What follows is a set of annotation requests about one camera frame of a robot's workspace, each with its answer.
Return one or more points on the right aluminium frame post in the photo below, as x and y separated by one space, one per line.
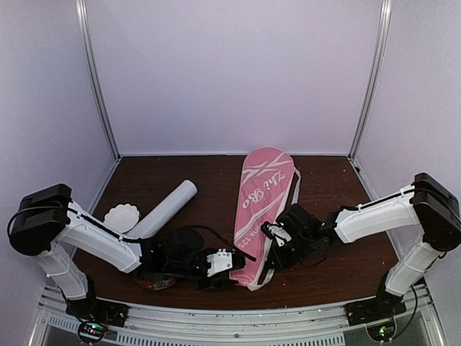
381 42

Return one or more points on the red floral plate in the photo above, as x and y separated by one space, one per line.
156 284

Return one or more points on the pink racket bag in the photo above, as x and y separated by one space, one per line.
269 183

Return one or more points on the white shuttlecock tube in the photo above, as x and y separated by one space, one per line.
154 221

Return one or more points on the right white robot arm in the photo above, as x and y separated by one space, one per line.
425 203

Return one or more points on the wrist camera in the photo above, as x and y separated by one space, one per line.
276 232
223 261

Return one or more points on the white scalloped bowl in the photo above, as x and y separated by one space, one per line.
122 217

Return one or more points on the front aluminium rail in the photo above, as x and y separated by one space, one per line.
325 324

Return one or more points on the left aluminium frame post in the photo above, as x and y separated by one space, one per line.
96 87

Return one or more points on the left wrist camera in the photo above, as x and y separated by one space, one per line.
223 261

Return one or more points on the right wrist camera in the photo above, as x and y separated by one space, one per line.
276 232

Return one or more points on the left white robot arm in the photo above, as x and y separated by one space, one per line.
49 218

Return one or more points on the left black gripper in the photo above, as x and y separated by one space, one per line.
213 285

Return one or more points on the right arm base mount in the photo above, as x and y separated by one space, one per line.
378 313

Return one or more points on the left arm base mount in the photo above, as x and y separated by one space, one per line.
95 315

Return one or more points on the aluminium frame post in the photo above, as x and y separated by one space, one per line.
96 87
381 42

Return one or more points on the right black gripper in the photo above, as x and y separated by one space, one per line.
282 264

